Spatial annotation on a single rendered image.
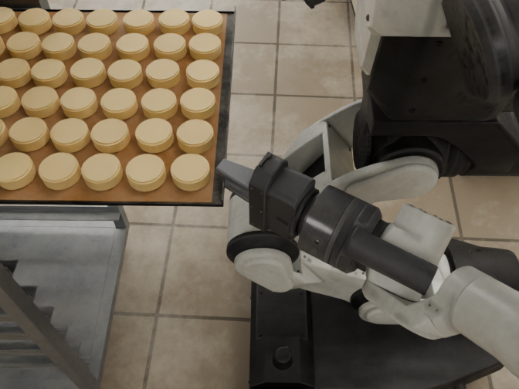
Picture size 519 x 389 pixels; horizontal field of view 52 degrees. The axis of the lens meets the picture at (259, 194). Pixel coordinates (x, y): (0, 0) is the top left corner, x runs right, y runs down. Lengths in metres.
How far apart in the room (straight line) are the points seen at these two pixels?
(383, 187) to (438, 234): 0.24
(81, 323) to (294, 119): 1.03
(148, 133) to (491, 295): 0.46
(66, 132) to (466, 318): 0.54
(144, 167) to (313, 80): 1.48
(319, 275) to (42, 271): 0.75
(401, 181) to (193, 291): 0.89
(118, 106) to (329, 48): 1.58
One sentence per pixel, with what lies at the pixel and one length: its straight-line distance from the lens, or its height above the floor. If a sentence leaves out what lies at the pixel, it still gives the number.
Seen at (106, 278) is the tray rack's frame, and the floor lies 0.15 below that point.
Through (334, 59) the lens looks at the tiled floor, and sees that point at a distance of 2.22.
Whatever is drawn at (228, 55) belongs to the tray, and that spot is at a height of 0.86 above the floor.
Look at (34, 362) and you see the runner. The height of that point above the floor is 0.23.
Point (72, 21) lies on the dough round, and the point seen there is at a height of 0.88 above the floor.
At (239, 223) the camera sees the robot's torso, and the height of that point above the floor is 0.55.
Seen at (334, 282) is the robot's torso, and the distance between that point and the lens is 1.19.
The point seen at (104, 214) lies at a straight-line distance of 1.48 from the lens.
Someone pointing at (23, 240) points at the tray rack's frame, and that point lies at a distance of 1.61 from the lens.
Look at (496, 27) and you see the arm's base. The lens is 0.44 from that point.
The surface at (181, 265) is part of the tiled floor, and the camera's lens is 1.62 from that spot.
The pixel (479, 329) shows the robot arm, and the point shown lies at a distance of 0.55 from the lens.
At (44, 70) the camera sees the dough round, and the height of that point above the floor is 0.88.
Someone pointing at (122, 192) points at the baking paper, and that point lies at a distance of 0.70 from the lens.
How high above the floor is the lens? 1.41
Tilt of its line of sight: 54 degrees down
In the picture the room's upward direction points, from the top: straight up
